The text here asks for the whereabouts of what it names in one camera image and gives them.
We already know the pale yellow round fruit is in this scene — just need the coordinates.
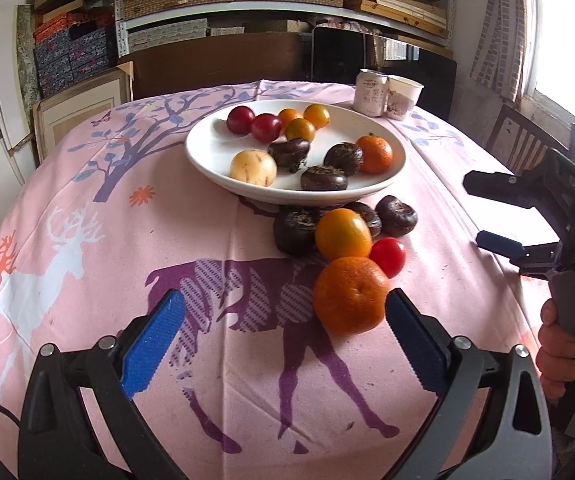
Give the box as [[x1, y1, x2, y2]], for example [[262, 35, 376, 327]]
[[230, 149, 278, 188]]

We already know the large orange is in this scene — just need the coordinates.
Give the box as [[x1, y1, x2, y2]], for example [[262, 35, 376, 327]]
[[313, 256, 389, 337]]

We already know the wooden picture frame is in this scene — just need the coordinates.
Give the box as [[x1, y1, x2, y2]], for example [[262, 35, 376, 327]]
[[32, 66, 134, 162]]

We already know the white drink can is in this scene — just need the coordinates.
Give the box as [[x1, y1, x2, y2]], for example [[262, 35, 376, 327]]
[[352, 69, 391, 117]]

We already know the small red plum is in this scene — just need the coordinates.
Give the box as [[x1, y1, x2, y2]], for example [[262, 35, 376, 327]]
[[252, 113, 283, 143]]

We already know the white long board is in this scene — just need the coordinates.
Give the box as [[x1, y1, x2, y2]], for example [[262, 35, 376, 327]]
[[0, 10, 39, 187]]

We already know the orange mandarin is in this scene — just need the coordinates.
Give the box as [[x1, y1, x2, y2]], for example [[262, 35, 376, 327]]
[[356, 133, 394, 175]]

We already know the red cherry tomato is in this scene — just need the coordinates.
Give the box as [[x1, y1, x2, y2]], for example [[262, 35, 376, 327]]
[[369, 237, 407, 279]]

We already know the yellow citrus fruit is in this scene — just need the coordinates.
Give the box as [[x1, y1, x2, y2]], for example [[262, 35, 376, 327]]
[[303, 103, 331, 130], [315, 208, 373, 262]]

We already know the wooden chair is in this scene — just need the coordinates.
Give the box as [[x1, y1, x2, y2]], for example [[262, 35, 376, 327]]
[[487, 104, 569, 177]]

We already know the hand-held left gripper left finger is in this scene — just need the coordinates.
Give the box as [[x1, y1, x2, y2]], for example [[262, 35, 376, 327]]
[[18, 288, 188, 480]]

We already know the person's right hand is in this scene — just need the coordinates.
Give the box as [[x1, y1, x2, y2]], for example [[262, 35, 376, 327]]
[[536, 299, 575, 402]]

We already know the small orange tomato front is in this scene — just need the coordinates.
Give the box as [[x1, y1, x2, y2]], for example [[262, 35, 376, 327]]
[[285, 118, 317, 143]]

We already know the stack of blue floral boxes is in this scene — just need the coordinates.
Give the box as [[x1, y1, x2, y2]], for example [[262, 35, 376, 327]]
[[32, 14, 119, 97]]

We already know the black panel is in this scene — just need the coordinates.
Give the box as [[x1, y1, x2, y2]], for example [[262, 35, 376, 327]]
[[311, 25, 458, 122]]

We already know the patterned curtain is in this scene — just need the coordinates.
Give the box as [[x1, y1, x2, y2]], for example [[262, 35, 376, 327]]
[[470, 0, 537, 102]]

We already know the grey marbled panel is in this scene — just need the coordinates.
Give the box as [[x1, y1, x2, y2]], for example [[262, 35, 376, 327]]
[[15, 5, 44, 112]]

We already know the pink printed tablecloth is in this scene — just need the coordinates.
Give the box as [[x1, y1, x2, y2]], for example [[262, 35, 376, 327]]
[[0, 79, 568, 480]]

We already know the small dark plum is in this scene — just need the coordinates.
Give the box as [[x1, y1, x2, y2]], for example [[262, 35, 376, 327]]
[[226, 106, 257, 135]]

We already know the white paper cup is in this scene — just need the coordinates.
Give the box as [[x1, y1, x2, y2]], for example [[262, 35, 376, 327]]
[[385, 75, 425, 121]]

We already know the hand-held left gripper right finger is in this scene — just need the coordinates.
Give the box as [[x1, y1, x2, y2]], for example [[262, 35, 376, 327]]
[[385, 287, 553, 480]]

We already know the brown wooden board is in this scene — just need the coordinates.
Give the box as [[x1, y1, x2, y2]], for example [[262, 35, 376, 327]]
[[118, 32, 314, 102]]

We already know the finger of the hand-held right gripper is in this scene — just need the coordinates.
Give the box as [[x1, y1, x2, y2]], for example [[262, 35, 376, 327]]
[[476, 230, 564, 277], [463, 164, 557, 209]]

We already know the white oval plate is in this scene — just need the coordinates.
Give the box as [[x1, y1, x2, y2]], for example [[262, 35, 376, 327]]
[[185, 99, 408, 207]]

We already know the metal shelf rack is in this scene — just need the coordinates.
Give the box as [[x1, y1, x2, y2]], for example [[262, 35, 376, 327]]
[[112, 0, 455, 59]]

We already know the dark water chestnut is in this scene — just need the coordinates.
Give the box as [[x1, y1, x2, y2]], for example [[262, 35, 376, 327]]
[[300, 165, 349, 192], [323, 142, 365, 177], [274, 206, 323, 256], [375, 195, 419, 237], [347, 201, 383, 238], [268, 138, 311, 173]]

